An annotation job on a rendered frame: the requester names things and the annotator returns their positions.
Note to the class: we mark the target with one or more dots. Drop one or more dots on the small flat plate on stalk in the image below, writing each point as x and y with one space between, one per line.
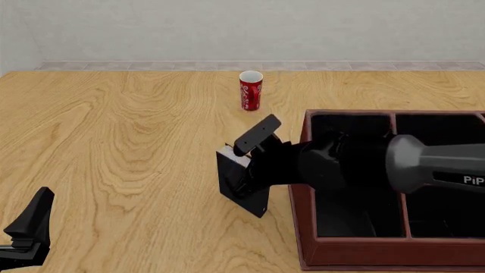
257 133

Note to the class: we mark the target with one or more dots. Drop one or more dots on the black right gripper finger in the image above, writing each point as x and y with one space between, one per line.
252 182

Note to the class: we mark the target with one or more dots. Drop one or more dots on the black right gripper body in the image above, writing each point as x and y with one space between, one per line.
276 165

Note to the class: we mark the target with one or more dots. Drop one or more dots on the red-brown desk caddy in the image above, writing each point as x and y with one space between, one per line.
379 253

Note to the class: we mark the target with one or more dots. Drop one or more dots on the red patterned mug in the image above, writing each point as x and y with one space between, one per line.
251 94

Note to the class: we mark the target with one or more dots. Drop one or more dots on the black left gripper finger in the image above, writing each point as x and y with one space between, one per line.
36 216

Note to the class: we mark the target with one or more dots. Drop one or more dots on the grey and black right robot arm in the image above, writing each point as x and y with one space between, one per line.
417 162

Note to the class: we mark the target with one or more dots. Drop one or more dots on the black book with white pages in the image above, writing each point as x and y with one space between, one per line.
227 170

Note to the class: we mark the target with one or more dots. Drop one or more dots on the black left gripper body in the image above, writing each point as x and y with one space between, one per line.
22 254

